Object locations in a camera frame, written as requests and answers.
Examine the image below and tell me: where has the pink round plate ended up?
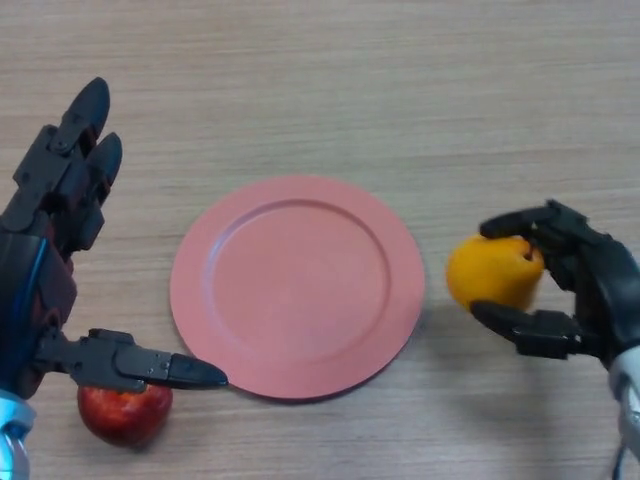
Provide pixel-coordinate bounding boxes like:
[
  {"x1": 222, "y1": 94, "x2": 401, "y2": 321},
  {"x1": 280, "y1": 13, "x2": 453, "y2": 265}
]
[{"x1": 169, "y1": 173, "x2": 427, "y2": 401}]

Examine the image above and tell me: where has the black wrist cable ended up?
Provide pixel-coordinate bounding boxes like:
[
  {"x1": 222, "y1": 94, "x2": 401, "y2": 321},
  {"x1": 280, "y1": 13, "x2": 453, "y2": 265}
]
[{"x1": 610, "y1": 439, "x2": 629, "y2": 480}]

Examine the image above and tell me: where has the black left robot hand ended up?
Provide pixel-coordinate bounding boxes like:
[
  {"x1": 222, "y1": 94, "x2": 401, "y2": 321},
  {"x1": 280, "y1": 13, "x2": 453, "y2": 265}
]
[{"x1": 0, "y1": 77, "x2": 230, "y2": 400}]

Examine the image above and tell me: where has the red apple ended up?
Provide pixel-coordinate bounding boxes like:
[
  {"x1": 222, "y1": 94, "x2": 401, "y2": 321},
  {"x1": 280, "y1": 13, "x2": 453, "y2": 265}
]
[{"x1": 77, "y1": 383, "x2": 174, "y2": 449}]

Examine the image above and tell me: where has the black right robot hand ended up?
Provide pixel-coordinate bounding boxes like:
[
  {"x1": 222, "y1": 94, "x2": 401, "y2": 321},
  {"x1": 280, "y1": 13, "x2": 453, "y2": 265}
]
[{"x1": 471, "y1": 199, "x2": 640, "y2": 371}]

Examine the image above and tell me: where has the yellow pear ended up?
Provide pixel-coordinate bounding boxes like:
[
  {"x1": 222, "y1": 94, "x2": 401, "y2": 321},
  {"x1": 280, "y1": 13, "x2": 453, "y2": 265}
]
[{"x1": 445, "y1": 234, "x2": 545, "y2": 314}]

